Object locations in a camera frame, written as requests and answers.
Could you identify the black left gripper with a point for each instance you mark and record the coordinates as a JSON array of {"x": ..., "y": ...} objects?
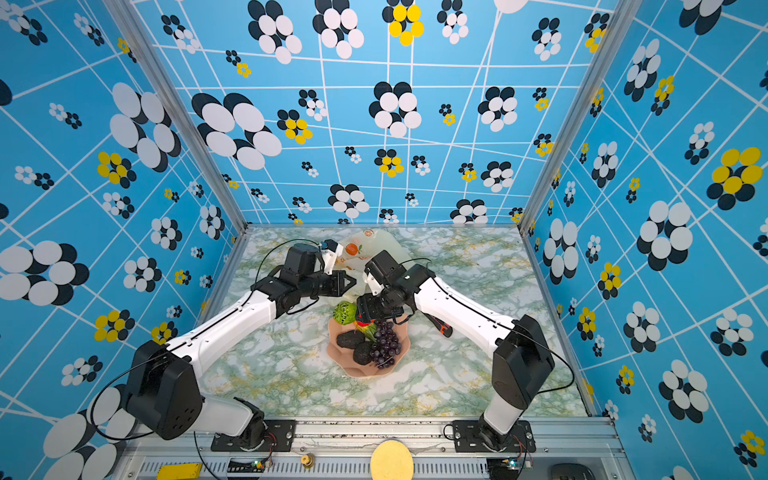
[{"x": 339, "y": 289}]

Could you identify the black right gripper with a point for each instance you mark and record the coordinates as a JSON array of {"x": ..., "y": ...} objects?
[{"x": 368, "y": 312}]

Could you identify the green kiwi fruit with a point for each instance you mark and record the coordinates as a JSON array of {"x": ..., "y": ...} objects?
[{"x": 344, "y": 313}]

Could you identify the translucent yellowish plastic bag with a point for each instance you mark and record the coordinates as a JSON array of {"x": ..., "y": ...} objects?
[{"x": 361, "y": 246}]

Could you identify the dark purple grape bunch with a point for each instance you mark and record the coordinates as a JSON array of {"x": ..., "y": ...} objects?
[{"x": 386, "y": 345}]

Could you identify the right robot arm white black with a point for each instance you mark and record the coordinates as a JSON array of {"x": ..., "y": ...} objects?
[{"x": 521, "y": 358}]

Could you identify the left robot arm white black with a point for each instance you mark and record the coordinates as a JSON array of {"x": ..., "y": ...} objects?
[{"x": 162, "y": 390}]

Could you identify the dark avocado fruit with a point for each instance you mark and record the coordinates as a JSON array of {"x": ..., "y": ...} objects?
[
  {"x": 363, "y": 353},
  {"x": 350, "y": 339}
]

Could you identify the red black utility knife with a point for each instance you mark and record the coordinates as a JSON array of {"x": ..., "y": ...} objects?
[{"x": 444, "y": 328}]

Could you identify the small brass knob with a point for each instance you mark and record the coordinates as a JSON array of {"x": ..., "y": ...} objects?
[{"x": 307, "y": 461}]

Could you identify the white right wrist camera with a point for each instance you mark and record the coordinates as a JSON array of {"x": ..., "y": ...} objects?
[{"x": 371, "y": 278}]

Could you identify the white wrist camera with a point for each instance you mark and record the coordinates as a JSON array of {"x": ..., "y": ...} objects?
[
  {"x": 330, "y": 251},
  {"x": 371, "y": 278}
]

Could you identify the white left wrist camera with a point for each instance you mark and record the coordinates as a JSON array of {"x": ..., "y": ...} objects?
[{"x": 330, "y": 251}]

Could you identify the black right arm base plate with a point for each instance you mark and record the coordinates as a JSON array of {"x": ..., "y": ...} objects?
[{"x": 474, "y": 436}]

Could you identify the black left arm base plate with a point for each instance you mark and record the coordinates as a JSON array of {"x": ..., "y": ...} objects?
[{"x": 270, "y": 436}]

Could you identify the yellow box on rail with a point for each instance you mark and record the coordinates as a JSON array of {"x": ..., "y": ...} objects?
[{"x": 186, "y": 471}]

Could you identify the aluminium front rail frame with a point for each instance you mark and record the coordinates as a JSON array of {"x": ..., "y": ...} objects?
[{"x": 343, "y": 446}]

